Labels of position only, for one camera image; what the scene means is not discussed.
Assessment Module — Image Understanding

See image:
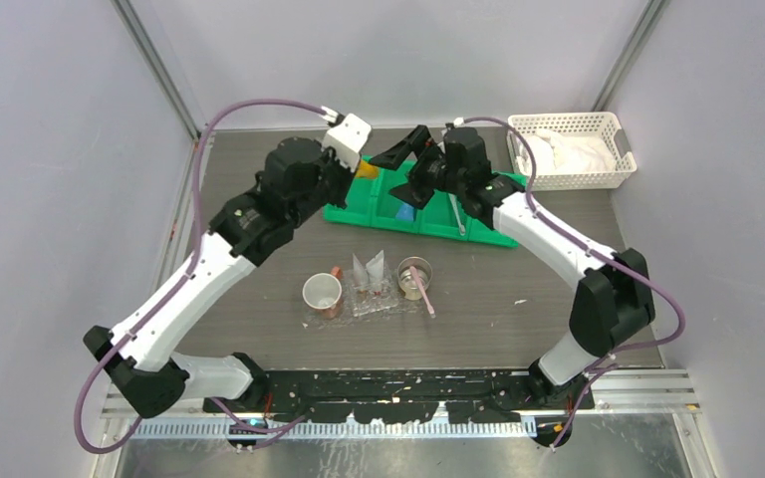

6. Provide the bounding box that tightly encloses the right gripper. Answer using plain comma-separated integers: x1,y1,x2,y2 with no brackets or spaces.
369,125,465,210

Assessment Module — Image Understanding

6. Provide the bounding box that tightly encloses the yellow toothpaste tube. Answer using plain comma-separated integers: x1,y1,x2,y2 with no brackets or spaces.
355,160,381,180

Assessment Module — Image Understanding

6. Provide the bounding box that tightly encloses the white toothpaste tube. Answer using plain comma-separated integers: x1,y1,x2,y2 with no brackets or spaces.
365,250,384,295
352,254,371,294

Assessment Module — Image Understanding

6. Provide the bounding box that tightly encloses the brown steel cup with handle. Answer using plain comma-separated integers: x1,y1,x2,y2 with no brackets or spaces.
302,266,344,320

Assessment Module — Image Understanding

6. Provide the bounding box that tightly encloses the clear acrylic toothbrush holder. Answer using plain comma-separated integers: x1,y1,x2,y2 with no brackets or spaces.
342,262,401,320

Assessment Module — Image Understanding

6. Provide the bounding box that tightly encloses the pink toothbrush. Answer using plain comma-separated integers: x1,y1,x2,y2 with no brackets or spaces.
409,266,436,318

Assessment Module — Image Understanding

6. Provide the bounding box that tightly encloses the clear oval acrylic tray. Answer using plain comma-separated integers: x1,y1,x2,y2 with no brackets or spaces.
301,266,425,329

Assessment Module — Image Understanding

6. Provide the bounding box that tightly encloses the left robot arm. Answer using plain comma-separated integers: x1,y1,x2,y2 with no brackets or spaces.
84,136,367,419

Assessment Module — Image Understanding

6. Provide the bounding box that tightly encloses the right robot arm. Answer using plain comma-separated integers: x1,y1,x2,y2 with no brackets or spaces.
370,125,655,409

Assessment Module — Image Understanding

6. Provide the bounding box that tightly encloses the blue toothpaste tube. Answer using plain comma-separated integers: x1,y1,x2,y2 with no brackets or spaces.
395,203,416,223

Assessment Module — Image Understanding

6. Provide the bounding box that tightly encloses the white cloth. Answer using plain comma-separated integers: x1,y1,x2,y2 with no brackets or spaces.
523,128,616,177

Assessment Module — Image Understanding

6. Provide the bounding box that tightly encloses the white perforated plastic basket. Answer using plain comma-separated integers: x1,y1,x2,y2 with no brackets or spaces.
507,112,638,191

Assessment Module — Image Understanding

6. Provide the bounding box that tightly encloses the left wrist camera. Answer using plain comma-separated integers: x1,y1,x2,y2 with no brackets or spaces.
321,107,373,173

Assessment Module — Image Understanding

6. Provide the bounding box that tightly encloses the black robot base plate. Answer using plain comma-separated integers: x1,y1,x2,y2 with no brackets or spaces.
203,368,594,446

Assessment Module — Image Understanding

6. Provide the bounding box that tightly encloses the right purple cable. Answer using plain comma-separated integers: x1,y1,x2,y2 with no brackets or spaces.
451,116,687,450

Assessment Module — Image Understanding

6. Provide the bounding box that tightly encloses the purple cable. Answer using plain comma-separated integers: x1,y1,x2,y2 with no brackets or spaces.
451,116,687,450
73,99,345,456

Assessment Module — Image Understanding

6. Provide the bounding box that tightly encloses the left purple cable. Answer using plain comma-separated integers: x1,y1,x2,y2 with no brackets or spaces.
73,99,345,456

